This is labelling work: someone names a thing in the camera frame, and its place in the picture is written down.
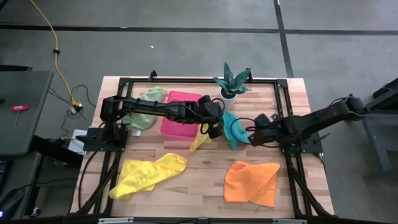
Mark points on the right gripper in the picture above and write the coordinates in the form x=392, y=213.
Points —
x=275, y=130

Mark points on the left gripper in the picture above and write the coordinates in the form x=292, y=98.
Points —
x=213, y=112

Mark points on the teal microfiber towel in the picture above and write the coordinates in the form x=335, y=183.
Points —
x=231, y=127

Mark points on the yellow microfiber towel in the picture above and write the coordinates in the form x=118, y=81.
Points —
x=199, y=142
x=146, y=174

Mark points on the pink plastic bin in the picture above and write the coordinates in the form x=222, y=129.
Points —
x=177, y=129

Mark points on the orange microfiber towel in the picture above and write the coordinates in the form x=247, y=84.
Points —
x=248, y=183

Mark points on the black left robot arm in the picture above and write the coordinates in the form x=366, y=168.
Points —
x=155, y=109

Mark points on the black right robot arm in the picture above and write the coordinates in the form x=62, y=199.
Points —
x=320, y=119

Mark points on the green microfiber towel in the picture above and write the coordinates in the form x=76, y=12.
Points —
x=140, y=121

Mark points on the snake plant in white pot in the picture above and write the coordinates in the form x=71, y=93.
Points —
x=228, y=93

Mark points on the grey metal stand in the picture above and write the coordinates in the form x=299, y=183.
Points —
x=377, y=124

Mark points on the yellow power plug connector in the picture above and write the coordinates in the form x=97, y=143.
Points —
x=76, y=107

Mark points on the white paper sheet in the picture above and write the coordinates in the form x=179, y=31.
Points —
x=73, y=144

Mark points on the grey side table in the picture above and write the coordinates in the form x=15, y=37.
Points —
x=25, y=112

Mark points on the black desk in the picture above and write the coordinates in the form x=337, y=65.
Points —
x=18, y=174

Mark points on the black computer mouse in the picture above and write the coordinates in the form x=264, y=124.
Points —
x=11, y=200

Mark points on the black aluminium table frame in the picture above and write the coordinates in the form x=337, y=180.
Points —
x=202, y=80

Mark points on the silver metal bracket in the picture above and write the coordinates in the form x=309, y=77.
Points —
x=115, y=220
x=289, y=221

